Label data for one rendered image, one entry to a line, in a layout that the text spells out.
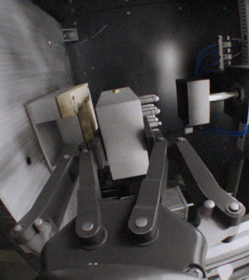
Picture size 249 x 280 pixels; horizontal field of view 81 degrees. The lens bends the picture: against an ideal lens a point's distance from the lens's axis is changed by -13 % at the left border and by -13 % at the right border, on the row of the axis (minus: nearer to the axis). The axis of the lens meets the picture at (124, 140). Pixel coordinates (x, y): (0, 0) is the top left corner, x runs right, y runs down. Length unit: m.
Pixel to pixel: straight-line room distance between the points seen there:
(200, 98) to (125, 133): 0.19
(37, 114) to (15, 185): 0.10
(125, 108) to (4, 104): 0.14
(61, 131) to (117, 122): 0.17
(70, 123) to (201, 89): 0.25
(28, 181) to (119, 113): 0.14
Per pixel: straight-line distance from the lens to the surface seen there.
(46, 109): 0.24
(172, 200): 0.46
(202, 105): 0.34
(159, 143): 0.16
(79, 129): 0.32
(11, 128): 0.22
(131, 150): 0.20
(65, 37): 0.56
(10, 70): 0.24
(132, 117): 0.18
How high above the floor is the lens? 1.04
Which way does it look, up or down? 1 degrees down
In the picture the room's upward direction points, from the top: 80 degrees clockwise
